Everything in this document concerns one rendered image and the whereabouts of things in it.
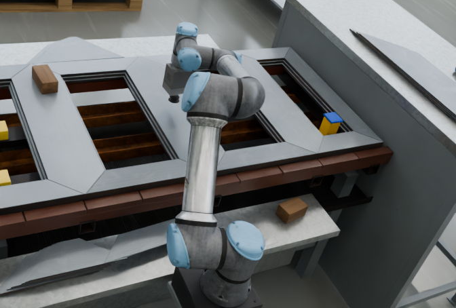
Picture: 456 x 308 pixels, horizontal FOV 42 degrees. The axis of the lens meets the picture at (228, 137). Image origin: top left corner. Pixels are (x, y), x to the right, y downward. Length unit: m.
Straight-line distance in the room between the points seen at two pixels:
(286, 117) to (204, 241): 0.93
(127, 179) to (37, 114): 0.43
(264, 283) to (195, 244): 1.31
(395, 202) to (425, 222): 0.17
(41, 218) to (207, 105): 0.60
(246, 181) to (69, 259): 0.65
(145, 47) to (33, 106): 0.81
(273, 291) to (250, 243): 1.25
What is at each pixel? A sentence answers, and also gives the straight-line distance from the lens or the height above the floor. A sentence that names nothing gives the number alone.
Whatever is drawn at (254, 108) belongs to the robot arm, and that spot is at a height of 1.25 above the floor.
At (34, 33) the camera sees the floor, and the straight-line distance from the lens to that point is 4.34.
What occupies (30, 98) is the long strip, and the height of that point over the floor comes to 0.85.
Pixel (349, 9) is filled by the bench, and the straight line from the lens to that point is 2.99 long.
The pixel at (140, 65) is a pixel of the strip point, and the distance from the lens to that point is 2.48.
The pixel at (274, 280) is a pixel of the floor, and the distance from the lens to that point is 2.89.
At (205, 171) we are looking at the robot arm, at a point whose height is 1.12.
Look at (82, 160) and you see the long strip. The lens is 1.97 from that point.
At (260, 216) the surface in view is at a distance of 2.16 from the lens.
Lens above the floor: 2.15
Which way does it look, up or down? 37 degrees down
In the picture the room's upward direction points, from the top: 15 degrees clockwise
